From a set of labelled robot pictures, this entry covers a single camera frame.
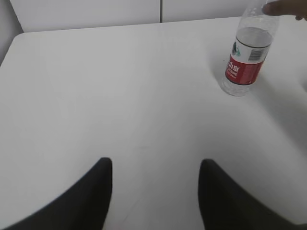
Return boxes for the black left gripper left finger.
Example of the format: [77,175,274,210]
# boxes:
[0,157,112,230]

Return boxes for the person's hand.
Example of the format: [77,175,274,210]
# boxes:
[262,0,307,21]

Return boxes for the clear plastic water bottle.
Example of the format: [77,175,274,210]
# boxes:
[221,0,279,96]

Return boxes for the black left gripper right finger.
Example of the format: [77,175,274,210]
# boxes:
[198,159,307,230]

